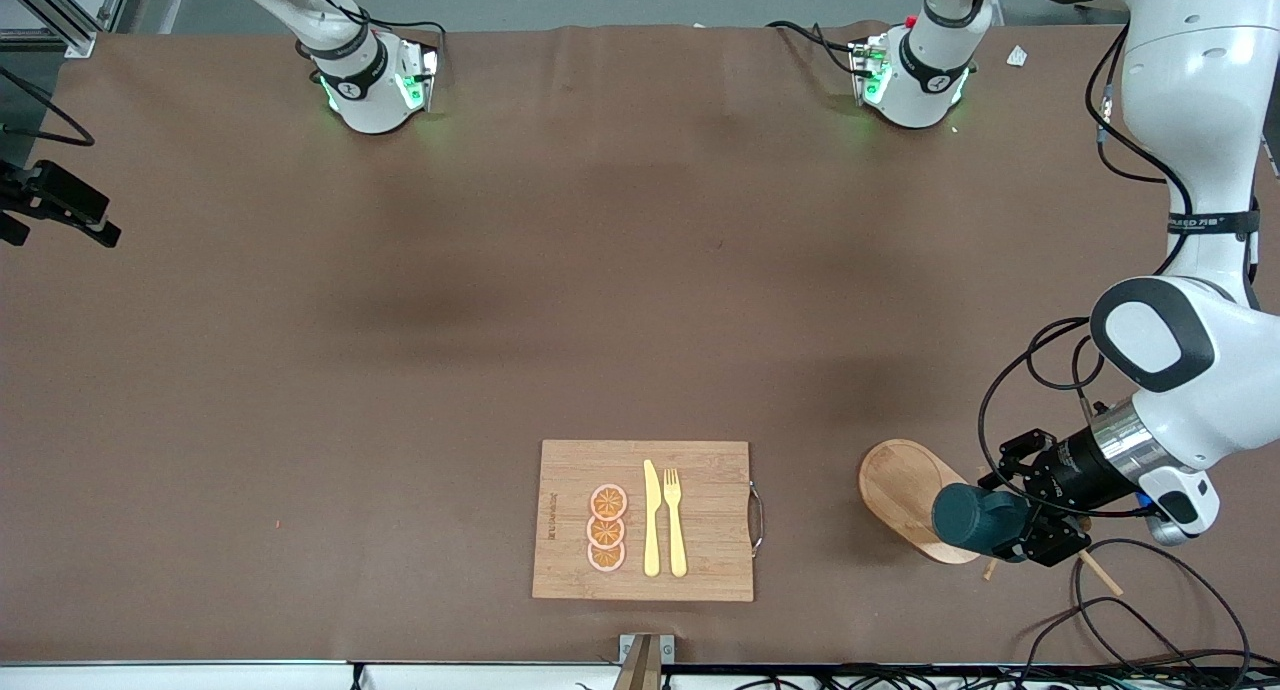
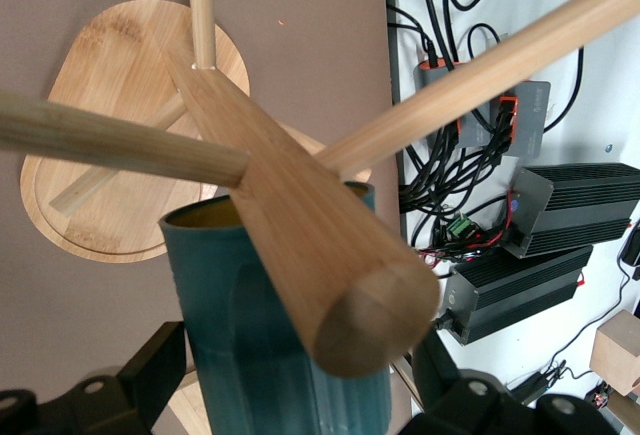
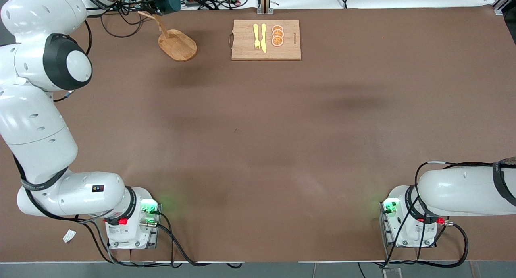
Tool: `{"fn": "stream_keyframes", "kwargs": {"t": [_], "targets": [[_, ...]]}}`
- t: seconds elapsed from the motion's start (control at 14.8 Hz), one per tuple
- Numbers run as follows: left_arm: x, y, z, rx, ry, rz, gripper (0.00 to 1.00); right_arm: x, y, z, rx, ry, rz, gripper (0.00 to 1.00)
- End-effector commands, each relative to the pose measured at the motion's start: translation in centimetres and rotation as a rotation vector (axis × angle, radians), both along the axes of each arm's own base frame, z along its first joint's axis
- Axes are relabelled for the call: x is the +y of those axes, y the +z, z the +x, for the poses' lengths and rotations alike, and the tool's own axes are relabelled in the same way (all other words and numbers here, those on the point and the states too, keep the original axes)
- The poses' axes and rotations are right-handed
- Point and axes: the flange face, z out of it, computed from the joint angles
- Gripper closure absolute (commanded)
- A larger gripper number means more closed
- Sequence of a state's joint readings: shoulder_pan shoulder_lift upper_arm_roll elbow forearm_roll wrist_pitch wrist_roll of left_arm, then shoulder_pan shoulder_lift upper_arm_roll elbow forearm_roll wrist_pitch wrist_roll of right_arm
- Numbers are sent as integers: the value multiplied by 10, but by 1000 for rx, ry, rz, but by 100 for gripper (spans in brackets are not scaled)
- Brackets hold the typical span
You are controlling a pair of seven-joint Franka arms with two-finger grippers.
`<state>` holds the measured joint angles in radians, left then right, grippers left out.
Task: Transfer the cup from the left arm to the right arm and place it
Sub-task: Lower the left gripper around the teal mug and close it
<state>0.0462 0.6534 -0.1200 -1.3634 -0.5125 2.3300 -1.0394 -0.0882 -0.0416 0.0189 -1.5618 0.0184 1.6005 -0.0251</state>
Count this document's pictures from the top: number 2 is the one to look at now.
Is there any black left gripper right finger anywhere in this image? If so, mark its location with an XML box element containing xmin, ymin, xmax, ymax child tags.
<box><xmin>409</xmin><ymin>334</ymin><xmax>640</xmax><ymax>435</ymax></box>

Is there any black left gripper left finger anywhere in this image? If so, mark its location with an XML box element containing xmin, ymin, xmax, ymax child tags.
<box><xmin>0</xmin><ymin>321</ymin><xmax>189</xmax><ymax>435</ymax></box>

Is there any teal cup yellow inside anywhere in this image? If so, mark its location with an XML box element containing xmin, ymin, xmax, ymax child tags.
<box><xmin>158</xmin><ymin>180</ymin><xmax>392</xmax><ymax>435</ymax></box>

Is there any black finned power supply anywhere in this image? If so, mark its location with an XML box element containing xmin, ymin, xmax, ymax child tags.
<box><xmin>502</xmin><ymin>163</ymin><xmax>640</xmax><ymax>260</ymax></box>
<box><xmin>446</xmin><ymin>244</ymin><xmax>595</xmax><ymax>346</ymax></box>

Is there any cardboard box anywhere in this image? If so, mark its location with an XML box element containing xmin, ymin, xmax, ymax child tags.
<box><xmin>589</xmin><ymin>308</ymin><xmax>640</xmax><ymax>397</ymax></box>

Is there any green terminal connector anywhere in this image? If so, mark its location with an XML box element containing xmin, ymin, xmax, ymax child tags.
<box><xmin>446</xmin><ymin>213</ymin><xmax>481</xmax><ymax>242</ymax></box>

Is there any wooden mug tree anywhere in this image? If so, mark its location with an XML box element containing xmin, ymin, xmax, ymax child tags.
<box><xmin>0</xmin><ymin>0</ymin><xmax>640</xmax><ymax>435</ymax></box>

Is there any dark grey orange USB hub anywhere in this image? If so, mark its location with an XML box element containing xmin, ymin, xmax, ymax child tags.
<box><xmin>413</xmin><ymin>59</ymin><xmax>519</xmax><ymax>149</ymax></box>

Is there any brown table cover sheet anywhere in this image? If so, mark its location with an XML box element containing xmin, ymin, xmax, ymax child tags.
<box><xmin>0</xmin><ymin>0</ymin><xmax>404</xmax><ymax>435</ymax></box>

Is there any red wire bundle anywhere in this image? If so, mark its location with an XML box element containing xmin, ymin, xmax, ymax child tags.
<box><xmin>417</xmin><ymin>188</ymin><xmax>521</xmax><ymax>262</ymax></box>

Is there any black cable bundle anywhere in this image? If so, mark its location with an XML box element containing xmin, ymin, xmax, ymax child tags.
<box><xmin>399</xmin><ymin>104</ymin><xmax>516</xmax><ymax>216</ymax></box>

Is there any black thin floor cable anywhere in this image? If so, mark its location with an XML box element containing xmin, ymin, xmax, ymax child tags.
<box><xmin>542</xmin><ymin>44</ymin><xmax>585</xmax><ymax>135</ymax></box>

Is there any black cable into hub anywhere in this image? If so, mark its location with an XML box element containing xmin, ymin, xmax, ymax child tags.
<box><xmin>417</xmin><ymin>0</ymin><xmax>459</xmax><ymax>65</ymax></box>

